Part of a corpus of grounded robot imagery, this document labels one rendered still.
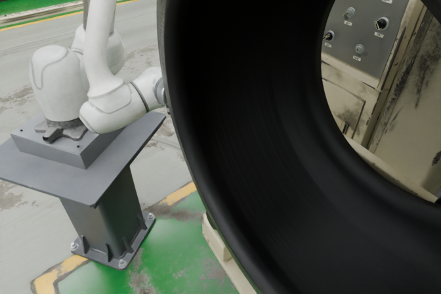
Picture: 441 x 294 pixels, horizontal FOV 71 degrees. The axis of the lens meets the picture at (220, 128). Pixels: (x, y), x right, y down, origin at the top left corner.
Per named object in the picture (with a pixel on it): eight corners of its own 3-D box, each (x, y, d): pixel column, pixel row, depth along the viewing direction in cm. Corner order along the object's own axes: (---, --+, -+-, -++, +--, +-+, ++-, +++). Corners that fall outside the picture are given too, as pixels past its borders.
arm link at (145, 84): (191, 98, 91) (152, 119, 87) (171, 86, 104) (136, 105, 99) (178, 65, 86) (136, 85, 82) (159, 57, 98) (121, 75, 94)
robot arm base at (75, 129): (24, 138, 104) (18, 126, 100) (66, 104, 121) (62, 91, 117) (71, 149, 101) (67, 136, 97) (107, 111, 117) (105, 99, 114)
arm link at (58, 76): (31, 115, 105) (5, 56, 91) (69, 90, 118) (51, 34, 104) (70, 126, 101) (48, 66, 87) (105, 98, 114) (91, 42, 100)
